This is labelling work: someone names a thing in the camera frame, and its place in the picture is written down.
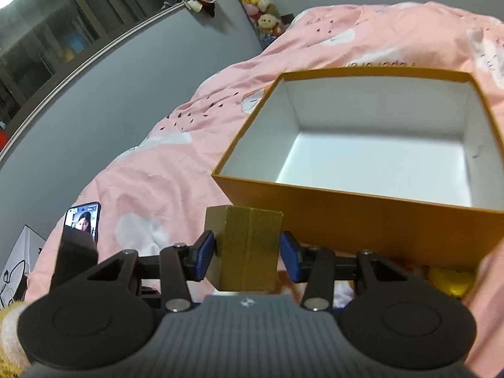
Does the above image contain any yellow plush toy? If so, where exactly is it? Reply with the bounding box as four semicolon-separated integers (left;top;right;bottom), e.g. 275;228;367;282
427;267;475;300

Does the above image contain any large orange storage box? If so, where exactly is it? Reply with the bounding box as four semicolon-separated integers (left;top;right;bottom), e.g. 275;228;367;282
212;66;503;270

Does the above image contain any hanging plush toy organizer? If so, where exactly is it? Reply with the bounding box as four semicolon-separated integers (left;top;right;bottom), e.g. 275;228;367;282
239;0;294;49

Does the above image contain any smartphone with lit screen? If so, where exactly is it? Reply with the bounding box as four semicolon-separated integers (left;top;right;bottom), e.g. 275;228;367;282
64;201;101;243

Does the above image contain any white printed paper bag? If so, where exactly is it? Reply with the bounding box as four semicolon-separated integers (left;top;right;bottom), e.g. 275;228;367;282
0;225;45;309

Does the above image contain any small gold cardboard box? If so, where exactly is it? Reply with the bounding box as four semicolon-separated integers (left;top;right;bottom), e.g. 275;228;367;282
205;205;284;293

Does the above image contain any dark glass window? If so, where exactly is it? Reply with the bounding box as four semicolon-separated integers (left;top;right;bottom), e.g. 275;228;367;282
1;0;165;143

